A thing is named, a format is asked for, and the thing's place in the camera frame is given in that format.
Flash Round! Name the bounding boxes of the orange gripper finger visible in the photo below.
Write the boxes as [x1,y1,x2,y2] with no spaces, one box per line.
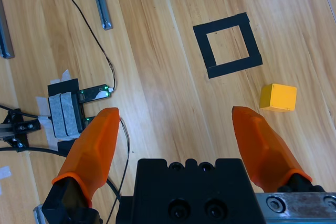
[232,105,326,193]
[41,107,121,224]

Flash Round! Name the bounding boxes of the yellow wooden block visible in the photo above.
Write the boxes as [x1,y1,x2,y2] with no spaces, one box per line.
[259,83,298,112]

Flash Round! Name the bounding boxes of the black usb hub green lights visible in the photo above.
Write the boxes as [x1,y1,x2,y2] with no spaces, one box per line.
[47,78,114,142]

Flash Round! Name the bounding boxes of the black tape square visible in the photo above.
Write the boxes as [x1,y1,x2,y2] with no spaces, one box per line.
[192,12,264,80]

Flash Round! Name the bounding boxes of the thin black cable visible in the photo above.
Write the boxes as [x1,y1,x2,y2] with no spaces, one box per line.
[104,118,131,224]
[35,0,118,91]

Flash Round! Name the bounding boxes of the grey felt strap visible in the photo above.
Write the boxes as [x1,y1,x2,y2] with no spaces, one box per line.
[60,92,81,137]
[48,94,66,140]

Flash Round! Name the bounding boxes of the black metal bracket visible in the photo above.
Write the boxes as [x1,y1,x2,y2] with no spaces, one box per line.
[0,108,42,153]

